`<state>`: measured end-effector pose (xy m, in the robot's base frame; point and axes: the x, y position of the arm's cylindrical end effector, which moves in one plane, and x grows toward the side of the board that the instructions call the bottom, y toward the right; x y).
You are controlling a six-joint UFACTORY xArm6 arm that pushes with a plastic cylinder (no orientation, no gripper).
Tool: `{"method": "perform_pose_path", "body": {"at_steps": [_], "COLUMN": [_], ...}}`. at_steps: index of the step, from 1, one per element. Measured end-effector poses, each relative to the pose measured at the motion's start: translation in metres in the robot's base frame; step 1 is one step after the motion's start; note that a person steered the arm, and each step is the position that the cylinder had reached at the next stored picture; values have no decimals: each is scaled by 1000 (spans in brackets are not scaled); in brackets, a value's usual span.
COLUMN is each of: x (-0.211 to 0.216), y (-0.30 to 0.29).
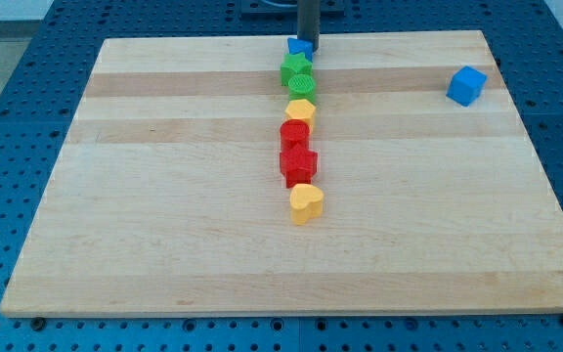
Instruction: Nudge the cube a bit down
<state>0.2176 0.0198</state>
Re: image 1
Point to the blue cube block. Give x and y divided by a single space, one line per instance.
466 85

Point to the red star block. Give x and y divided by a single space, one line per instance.
298 165

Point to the yellow heart block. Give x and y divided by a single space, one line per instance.
306 202

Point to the red cylinder block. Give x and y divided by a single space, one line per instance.
294 132

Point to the yellow pentagon block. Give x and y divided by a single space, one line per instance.
303 110

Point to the green cylinder block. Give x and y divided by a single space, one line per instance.
302 86

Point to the green star block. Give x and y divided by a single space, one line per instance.
294 64

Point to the light wooden board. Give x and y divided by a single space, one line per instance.
167 200

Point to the blue wedge block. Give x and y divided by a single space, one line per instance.
297 46

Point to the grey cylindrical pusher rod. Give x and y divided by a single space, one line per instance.
308 22

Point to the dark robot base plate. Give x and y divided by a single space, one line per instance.
257 8

